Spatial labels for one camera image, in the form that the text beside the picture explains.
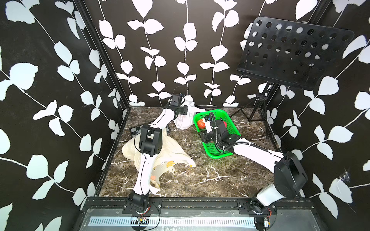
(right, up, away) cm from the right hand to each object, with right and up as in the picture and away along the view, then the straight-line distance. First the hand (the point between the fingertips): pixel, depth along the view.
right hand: (200, 129), depth 86 cm
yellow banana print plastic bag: (-18, -15, +1) cm, 24 cm away
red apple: (+19, +3, +17) cm, 26 cm away
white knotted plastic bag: (-9, +5, +16) cm, 18 cm away
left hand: (-9, +17, +19) cm, 27 cm away
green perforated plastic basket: (+6, -11, 0) cm, 13 cm away
